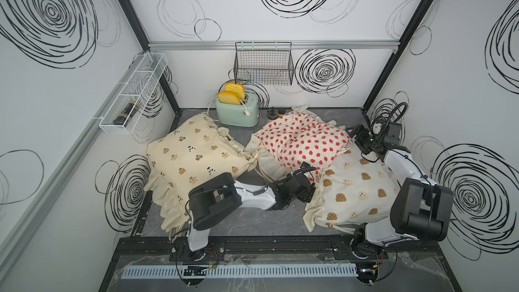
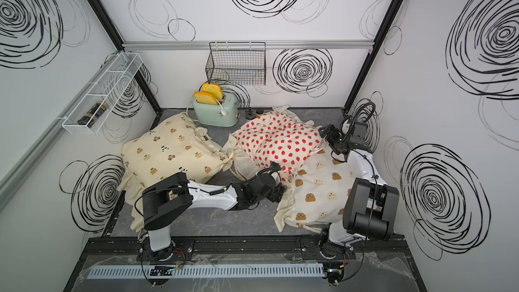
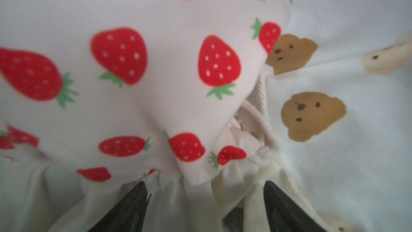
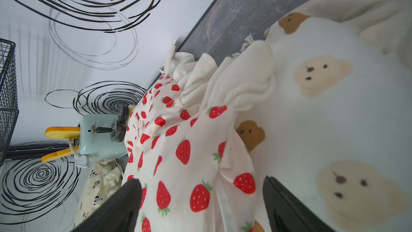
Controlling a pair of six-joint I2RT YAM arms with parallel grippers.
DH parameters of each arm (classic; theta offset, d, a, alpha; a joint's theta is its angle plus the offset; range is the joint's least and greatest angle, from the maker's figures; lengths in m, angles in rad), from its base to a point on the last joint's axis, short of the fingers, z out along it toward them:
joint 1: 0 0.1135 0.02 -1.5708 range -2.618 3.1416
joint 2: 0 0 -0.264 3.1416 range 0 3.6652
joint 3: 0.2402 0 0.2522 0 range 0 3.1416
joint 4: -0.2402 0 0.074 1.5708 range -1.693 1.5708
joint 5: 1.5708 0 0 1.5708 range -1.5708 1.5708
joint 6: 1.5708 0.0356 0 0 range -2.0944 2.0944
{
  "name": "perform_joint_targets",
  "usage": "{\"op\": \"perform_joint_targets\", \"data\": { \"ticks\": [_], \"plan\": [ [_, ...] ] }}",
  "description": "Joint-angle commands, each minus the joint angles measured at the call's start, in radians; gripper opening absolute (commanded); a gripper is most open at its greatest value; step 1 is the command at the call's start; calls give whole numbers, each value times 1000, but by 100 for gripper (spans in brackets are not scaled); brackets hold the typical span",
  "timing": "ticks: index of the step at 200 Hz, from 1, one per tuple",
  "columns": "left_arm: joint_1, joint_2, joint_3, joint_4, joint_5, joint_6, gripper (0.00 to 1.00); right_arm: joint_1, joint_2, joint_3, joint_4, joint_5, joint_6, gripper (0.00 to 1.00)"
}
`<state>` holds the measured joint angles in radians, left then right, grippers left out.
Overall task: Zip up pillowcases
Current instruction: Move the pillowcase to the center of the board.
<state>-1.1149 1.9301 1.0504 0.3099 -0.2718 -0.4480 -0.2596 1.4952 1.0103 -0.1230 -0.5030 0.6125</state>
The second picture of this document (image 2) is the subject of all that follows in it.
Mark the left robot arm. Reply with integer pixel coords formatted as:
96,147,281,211
134,163,287,262

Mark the white wire wall shelf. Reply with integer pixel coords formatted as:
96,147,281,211
62,52,143,135

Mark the black lid spice jar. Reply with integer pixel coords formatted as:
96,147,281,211
245,108,257,120

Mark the rear yellow toast slice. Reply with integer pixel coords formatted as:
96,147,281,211
201,82,224,101

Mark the black wire basket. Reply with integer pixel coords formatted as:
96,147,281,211
205,41,267,85

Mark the white toaster power cord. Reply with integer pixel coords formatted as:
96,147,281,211
185,97,228,123

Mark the cream bear print pillow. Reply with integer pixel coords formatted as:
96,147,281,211
274,146,358,232

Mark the dark item in shelf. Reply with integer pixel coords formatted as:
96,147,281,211
77,102,108,128

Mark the mint green toaster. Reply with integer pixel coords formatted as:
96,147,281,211
193,93,239,127

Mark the yellow toast slice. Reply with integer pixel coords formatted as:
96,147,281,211
193,91,220,105
201,82,224,101

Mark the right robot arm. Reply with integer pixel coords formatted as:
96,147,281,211
319,122,400,259

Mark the white slotted cable duct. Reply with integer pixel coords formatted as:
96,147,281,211
86,264,324,280

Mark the front yellow toast slice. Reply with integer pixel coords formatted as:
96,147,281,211
193,91,220,105

